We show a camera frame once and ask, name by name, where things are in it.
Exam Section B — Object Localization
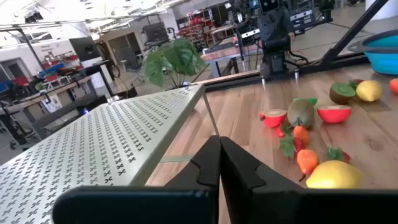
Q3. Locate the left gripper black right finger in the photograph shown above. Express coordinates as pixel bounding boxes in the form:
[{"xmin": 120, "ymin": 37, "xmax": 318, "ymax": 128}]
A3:
[{"xmin": 220, "ymin": 136, "xmax": 398, "ymax": 224}]

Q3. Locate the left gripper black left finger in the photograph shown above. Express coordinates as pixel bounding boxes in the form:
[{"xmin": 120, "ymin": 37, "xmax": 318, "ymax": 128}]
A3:
[{"xmin": 52, "ymin": 136, "xmax": 220, "ymax": 224}]

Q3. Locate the halved kiwi toy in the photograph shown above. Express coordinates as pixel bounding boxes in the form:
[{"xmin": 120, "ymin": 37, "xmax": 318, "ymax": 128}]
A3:
[{"xmin": 287, "ymin": 99, "xmax": 315, "ymax": 128}]

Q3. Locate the blue collapsible colander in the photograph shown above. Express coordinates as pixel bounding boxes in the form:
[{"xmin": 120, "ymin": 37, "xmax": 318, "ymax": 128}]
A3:
[{"xmin": 348, "ymin": 29, "xmax": 398, "ymax": 75}]

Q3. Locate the yellow toy lemon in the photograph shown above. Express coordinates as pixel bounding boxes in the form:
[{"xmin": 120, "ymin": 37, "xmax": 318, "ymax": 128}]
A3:
[
  {"xmin": 305, "ymin": 160, "xmax": 364, "ymax": 190},
  {"xmin": 356, "ymin": 80, "xmax": 383, "ymax": 103}
]

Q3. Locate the green perforated metal riser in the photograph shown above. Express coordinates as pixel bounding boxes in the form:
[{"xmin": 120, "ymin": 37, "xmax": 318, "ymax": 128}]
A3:
[{"xmin": 0, "ymin": 83, "xmax": 220, "ymax": 224}]

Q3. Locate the toy kiwi half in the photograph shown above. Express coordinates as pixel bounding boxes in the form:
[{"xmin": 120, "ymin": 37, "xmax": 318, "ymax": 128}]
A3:
[{"xmin": 329, "ymin": 82, "xmax": 356, "ymax": 105}]

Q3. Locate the green plant in white pot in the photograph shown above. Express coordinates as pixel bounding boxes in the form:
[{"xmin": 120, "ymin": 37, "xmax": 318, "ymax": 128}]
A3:
[{"xmin": 142, "ymin": 39, "xmax": 206, "ymax": 90}]

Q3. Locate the wooden workbench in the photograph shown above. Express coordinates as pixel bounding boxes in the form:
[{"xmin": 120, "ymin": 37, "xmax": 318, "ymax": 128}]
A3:
[{"xmin": 201, "ymin": 42, "xmax": 262, "ymax": 78}]

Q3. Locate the shelf with red bins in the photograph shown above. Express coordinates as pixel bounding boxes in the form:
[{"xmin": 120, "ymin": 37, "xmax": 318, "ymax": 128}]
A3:
[{"xmin": 177, "ymin": 11, "xmax": 215, "ymax": 47}]

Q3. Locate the long wooden desk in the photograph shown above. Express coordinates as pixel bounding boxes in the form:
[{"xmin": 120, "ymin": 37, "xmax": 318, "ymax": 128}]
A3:
[{"xmin": 0, "ymin": 74, "xmax": 94, "ymax": 125}]

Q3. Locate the black computer monitor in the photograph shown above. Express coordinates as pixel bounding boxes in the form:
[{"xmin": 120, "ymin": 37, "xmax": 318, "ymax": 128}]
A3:
[{"xmin": 68, "ymin": 36, "xmax": 102, "ymax": 62}]

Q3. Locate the black aluminium table frame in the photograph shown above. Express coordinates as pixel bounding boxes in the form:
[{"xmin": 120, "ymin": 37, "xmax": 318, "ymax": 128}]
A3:
[{"xmin": 203, "ymin": 0, "xmax": 391, "ymax": 93}]

